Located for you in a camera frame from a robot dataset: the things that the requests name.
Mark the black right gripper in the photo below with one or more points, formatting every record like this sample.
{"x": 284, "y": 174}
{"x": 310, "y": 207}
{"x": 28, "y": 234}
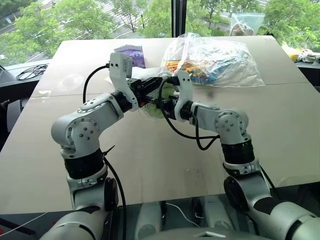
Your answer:
{"x": 170, "y": 108}

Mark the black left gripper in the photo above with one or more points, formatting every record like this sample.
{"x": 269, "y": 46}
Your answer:
{"x": 137, "y": 88}

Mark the green towel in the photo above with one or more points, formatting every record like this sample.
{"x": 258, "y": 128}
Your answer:
{"x": 167, "y": 92}

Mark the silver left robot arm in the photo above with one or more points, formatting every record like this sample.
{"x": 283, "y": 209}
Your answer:
{"x": 85, "y": 125}

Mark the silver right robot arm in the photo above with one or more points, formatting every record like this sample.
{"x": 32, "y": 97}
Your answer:
{"x": 232, "y": 122}

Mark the clear bag of colourful pieces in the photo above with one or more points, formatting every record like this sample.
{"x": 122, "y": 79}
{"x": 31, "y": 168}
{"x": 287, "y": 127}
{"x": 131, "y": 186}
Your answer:
{"x": 212, "y": 60}

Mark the clear plastic bag with toys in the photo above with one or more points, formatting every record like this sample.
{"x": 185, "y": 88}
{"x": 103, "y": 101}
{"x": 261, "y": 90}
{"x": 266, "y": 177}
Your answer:
{"x": 243, "y": 25}

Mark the purple plastic packet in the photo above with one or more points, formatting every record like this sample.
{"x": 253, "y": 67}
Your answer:
{"x": 135, "y": 56}

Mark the black zip tie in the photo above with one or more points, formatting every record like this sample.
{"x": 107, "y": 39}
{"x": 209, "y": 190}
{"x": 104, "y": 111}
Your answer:
{"x": 108, "y": 151}

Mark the grey rounded robot leg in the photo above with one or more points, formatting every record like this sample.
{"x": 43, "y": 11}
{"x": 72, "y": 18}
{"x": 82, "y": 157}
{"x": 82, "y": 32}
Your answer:
{"x": 147, "y": 220}
{"x": 215, "y": 215}

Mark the grey robot chest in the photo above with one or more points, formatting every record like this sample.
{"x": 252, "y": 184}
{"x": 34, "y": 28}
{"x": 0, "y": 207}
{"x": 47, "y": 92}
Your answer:
{"x": 200, "y": 233}

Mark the yellow soft object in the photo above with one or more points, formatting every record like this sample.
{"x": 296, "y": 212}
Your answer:
{"x": 291, "y": 51}

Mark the dark chair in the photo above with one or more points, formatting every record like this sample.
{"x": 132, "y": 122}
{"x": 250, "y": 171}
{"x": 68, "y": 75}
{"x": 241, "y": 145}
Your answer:
{"x": 3, "y": 117}

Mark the white patterned cloth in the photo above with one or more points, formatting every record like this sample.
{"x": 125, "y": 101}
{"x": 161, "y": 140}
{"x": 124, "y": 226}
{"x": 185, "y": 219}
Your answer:
{"x": 308, "y": 56}

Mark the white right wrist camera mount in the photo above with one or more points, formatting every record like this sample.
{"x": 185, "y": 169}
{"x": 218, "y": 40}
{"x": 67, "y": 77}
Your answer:
{"x": 184, "y": 90}

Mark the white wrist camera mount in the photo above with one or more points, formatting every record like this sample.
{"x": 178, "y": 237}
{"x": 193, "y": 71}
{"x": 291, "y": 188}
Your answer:
{"x": 184, "y": 90}
{"x": 120, "y": 65}

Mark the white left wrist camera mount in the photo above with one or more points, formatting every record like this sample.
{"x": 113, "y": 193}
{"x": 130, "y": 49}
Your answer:
{"x": 120, "y": 65}

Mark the dark window frame post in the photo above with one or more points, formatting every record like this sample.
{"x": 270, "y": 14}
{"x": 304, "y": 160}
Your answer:
{"x": 178, "y": 17}

